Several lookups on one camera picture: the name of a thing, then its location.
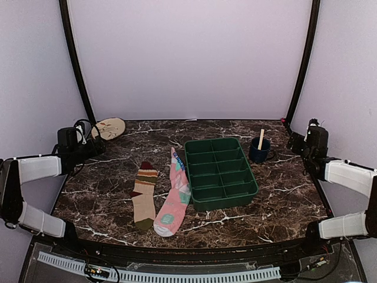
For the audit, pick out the right black frame post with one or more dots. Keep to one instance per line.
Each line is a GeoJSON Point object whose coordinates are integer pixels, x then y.
{"type": "Point", "coordinates": [307, 51]}

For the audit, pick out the round beige floral coaster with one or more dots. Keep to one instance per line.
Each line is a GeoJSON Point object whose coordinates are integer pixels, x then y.
{"type": "Point", "coordinates": [109, 128]}

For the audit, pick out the black front rail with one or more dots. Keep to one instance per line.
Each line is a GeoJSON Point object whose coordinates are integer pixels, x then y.
{"type": "Point", "coordinates": [270, 252]}

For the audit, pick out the beige striped sock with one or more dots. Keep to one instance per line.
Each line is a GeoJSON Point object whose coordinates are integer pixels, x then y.
{"type": "Point", "coordinates": [142, 196]}

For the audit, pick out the small circuit board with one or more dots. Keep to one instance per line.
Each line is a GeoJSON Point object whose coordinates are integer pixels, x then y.
{"type": "Point", "coordinates": [95, 271]}

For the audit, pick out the white slotted cable duct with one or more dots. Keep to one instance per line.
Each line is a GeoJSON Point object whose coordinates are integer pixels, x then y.
{"type": "Point", "coordinates": [76, 266]}

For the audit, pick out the green compartment tray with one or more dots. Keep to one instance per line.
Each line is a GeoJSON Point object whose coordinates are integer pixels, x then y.
{"type": "Point", "coordinates": [219, 173]}

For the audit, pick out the left black frame post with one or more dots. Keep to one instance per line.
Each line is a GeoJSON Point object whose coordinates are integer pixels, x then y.
{"type": "Point", "coordinates": [69, 37]}

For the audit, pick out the dark blue mug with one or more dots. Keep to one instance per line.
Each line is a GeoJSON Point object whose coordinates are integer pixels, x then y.
{"type": "Point", "coordinates": [264, 154]}

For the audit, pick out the wooden stick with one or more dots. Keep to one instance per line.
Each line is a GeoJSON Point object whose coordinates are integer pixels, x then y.
{"type": "Point", "coordinates": [261, 139]}

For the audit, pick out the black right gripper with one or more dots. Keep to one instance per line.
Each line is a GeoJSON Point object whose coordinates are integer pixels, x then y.
{"type": "Point", "coordinates": [297, 147]}

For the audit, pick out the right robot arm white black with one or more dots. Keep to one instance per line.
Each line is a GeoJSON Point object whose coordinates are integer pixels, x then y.
{"type": "Point", "coordinates": [353, 176]}

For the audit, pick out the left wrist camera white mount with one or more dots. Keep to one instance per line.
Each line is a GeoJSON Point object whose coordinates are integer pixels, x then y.
{"type": "Point", "coordinates": [80, 135]}

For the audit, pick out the black frame post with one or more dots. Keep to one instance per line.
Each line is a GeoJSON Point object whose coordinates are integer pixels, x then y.
{"type": "Point", "coordinates": [69, 37]}
{"type": "Point", "coordinates": [307, 51]}

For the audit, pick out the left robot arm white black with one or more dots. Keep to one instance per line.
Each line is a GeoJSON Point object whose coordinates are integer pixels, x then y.
{"type": "Point", "coordinates": [14, 209]}

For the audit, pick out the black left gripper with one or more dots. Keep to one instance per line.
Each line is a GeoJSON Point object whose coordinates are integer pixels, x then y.
{"type": "Point", "coordinates": [93, 151]}

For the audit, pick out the pink patterned sock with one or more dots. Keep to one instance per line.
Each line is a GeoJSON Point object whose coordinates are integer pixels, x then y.
{"type": "Point", "coordinates": [173, 210]}

